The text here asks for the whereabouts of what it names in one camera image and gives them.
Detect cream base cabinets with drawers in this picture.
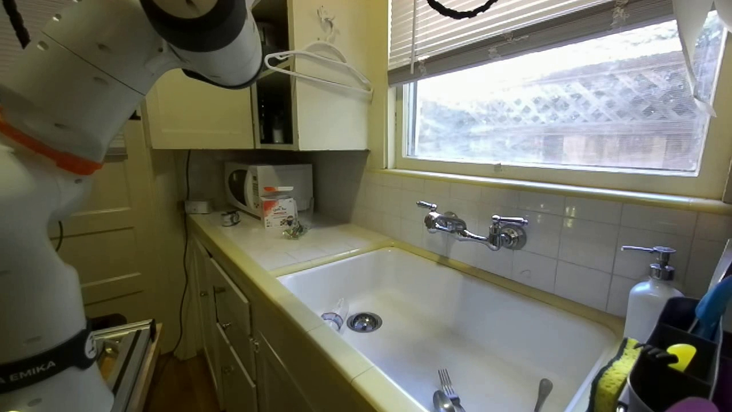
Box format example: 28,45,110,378
185,226,369,412

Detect silver framed cart top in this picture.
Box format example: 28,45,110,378
84,315,162,412

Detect small crumpled shiny object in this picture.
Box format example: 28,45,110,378
280,216,308,241

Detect red and white carton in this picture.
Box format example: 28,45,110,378
259,184,300,232

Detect cream cabinet with open shelf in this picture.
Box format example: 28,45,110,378
141,0,373,154

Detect white electric kettle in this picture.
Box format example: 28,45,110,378
221,160,315,217

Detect metal sink drain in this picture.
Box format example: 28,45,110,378
345,308,384,337

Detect round sink stopper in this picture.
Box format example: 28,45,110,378
318,308,348,331

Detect white plastic clothes hanger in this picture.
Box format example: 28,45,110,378
259,41,375,101

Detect white ceramic sink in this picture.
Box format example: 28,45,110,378
277,245,624,412

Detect white window blind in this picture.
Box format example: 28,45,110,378
386,0,678,88

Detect metal spoon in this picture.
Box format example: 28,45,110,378
531,376,555,412

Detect cream panelled door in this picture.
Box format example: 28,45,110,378
44,120,189,362

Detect white pump soap bottle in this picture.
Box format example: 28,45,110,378
617,243,686,343

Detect yellow green sponge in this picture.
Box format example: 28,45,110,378
587,337,646,412

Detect yellow scrubber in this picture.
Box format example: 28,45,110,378
663,342,700,376

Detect metal dish rack caddy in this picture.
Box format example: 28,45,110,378
616,296,732,412

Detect blue cloth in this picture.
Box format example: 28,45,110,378
690,273,732,343

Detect purple cup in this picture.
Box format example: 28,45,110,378
663,393,723,412

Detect chrome wall faucet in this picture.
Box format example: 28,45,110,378
413,199,531,254

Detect black power cord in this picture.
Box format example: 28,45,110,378
171,149,195,357

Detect black braided cable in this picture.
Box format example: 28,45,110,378
0,0,501,51

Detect window with white frame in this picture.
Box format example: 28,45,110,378
388,12,732,202

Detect orange cable strap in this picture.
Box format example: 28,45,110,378
0,114,108,178

